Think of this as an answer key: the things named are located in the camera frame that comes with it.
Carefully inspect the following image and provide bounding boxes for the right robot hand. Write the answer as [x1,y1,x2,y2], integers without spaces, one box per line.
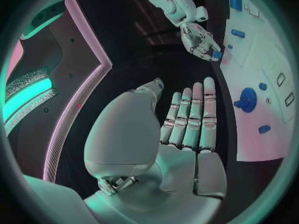
[180,22,223,62]

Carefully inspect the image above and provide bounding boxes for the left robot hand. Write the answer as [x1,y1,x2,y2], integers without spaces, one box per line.
[83,76,228,224]

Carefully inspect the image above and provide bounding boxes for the white task board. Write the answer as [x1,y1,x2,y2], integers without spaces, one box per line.
[218,0,298,162]

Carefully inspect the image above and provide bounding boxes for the large blue block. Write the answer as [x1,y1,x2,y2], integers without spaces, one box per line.
[228,0,243,11]

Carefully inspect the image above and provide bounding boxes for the blue gear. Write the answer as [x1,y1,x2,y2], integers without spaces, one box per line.
[233,87,258,113]

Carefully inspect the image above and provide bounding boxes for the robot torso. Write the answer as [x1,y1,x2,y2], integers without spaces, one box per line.
[2,0,114,184]

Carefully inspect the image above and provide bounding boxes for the small blue block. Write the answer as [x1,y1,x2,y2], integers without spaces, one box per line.
[210,51,223,62]

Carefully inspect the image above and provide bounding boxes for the blue cylinder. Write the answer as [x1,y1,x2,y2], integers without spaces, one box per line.
[230,29,246,39]

